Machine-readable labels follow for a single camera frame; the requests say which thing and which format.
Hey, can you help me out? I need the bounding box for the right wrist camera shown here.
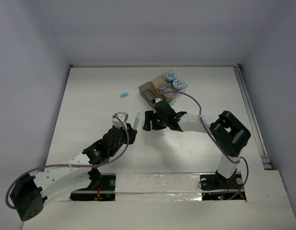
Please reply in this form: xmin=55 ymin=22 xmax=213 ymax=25
xmin=151 ymin=97 xmax=163 ymax=104

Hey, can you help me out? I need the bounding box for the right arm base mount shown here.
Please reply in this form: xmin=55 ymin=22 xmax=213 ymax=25
xmin=198 ymin=172 xmax=246 ymax=201

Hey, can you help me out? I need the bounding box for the blue lidded round tin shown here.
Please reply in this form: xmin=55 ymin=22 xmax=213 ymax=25
xmin=165 ymin=72 xmax=177 ymax=83

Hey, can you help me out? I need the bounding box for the green highlighter marker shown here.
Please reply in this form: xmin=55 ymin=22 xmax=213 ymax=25
xmin=133 ymin=113 xmax=140 ymax=130

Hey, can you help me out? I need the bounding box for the clear plastic container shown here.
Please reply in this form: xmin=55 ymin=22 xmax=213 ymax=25
xmin=163 ymin=70 xmax=188 ymax=92

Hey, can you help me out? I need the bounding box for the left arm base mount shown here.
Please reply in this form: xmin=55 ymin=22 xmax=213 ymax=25
xmin=70 ymin=168 xmax=116 ymax=201

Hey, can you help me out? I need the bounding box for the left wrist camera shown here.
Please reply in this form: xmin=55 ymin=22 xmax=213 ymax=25
xmin=112 ymin=112 xmax=129 ymax=128

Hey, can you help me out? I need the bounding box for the clear jar of pins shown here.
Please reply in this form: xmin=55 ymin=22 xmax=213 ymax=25
xmin=163 ymin=88 xmax=175 ymax=98
xmin=157 ymin=81 xmax=167 ymax=93

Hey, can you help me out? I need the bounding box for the silver foil tape strip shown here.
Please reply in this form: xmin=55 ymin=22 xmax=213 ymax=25
xmin=115 ymin=173 xmax=202 ymax=202

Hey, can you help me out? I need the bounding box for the blue marker cap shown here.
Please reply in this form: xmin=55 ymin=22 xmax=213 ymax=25
xmin=120 ymin=92 xmax=129 ymax=98

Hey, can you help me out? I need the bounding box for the aluminium rail right edge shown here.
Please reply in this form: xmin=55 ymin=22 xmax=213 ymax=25
xmin=234 ymin=65 xmax=273 ymax=170

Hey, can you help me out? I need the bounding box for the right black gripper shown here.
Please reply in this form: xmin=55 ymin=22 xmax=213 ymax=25
xmin=143 ymin=110 xmax=168 ymax=131

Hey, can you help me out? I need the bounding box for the dark grey plastic container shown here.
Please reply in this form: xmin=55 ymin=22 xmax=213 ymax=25
xmin=139 ymin=81 xmax=163 ymax=108

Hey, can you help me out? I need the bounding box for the amber plastic container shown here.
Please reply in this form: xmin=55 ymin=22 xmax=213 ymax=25
xmin=151 ymin=75 xmax=177 ymax=102

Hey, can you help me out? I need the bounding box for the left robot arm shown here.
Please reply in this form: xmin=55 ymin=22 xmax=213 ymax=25
xmin=7 ymin=124 xmax=137 ymax=221

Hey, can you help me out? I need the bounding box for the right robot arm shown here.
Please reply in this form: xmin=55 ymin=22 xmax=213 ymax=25
xmin=143 ymin=100 xmax=251 ymax=188

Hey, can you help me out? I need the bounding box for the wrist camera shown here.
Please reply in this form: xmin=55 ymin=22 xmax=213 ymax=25
xmin=151 ymin=97 xmax=163 ymax=104
xmin=112 ymin=112 xmax=129 ymax=128

